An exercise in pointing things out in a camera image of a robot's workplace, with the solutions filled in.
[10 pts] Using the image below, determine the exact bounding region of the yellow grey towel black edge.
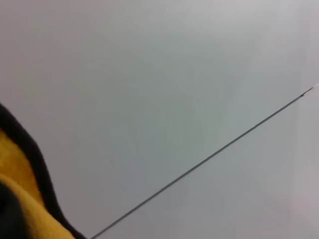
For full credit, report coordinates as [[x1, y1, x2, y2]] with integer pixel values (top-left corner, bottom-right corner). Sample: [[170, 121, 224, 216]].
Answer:
[[0, 103, 87, 239]]

